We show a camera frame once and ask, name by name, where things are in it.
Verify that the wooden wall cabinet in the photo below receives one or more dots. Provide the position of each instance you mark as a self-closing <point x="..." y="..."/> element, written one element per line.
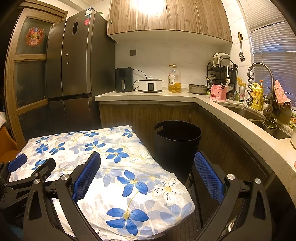
<point x="173" y="18"/>

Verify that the pink dish cloth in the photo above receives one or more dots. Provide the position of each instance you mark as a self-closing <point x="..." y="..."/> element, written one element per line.
<point x="282" y="92"/>

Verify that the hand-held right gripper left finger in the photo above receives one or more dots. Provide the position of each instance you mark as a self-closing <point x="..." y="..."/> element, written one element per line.
<point x="86" y="176"/>

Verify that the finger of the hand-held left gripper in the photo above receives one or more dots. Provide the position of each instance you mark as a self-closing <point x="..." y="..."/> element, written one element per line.
<point x="17" y="161"/>
<point x="44" y="169"/>

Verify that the window blind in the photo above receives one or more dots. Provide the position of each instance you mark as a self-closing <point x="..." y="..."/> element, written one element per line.
<point x="272" y="46"/>

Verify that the white plate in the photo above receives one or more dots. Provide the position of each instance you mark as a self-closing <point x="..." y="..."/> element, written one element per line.
<point x="223" y="58"/>
<point x="215" y="59"/>

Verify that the patterned cloth on chair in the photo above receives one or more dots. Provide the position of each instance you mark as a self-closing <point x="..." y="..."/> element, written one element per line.
<point x="2" y="119"/>

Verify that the white ladle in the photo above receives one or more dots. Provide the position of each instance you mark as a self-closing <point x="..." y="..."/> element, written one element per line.
<point x="227" y="81"/>

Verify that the red round door decoration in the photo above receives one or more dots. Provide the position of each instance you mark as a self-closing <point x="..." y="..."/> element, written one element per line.
<point x="34" y="36"/>

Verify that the black air fryer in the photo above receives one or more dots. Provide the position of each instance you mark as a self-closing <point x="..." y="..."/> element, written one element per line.
<point x="123" y="80"/>

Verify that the orange chair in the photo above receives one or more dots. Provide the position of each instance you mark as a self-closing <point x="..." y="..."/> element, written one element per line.
<point x="7" y="141"/>

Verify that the black trash bin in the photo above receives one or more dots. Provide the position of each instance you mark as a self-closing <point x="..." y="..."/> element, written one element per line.
<point x="175" y="148"/>

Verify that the grey steel refrigerator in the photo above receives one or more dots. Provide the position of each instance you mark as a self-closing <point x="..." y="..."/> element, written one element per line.
<point x="78" y="64"/>

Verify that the wooden base cabinet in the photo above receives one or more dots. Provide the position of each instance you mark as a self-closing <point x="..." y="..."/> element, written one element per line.
<point x="138" y="115"/>

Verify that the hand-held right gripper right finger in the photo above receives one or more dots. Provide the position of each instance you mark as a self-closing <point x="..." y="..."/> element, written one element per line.
<point x="208" y="178"/>

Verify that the steel sink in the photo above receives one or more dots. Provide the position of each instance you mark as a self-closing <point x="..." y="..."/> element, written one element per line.
<point x="245" y="112"/>

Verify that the yellow detergent bottle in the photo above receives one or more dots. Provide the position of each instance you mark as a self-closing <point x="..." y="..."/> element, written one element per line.
<point x="256" y="99"/>

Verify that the steel kitchen faucet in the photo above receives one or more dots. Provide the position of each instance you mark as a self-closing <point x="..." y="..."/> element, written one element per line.
<point x="259" y="64"/>

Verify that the black dish rack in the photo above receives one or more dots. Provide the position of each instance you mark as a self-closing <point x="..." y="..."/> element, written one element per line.
<point x="211" y="69"/>

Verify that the blue floral tablecloth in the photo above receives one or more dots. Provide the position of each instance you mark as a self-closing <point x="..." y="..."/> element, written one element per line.
<point x="129" y="162"/>

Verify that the green lidded jar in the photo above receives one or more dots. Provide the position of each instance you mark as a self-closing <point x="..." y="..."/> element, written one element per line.
<point x="293" y="120"/>

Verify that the hanging metal spatula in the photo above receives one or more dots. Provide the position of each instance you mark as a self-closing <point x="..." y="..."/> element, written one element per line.
<point x="241" y="56"/>

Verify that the steel basin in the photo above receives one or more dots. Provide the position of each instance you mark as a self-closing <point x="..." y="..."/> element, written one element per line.
<point x="197" y="89"/>

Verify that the white electric cooker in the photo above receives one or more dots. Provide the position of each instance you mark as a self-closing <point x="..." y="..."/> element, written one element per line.
<point x="150" y="86"/>

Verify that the white green can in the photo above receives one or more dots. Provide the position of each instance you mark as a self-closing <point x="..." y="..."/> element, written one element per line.
<point x="241" y="96"/>

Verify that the wooden glass panel door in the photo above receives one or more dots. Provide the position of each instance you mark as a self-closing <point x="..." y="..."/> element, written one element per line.
<point x="11" y="81"/>

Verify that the dark wall socket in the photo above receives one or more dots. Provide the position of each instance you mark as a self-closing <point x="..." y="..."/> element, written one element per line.
<point x="133" y="52"/>

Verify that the cooking oil bottle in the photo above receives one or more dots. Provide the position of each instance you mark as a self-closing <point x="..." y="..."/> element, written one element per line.
<point x="174" y="85"/>

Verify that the pink utensil holder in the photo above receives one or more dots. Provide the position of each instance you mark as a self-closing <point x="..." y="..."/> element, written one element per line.
<point x="218" y="94"/>

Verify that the beige kitchen countertop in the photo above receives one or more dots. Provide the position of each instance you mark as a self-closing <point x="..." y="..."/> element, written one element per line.
<point x="138" y="95"/>

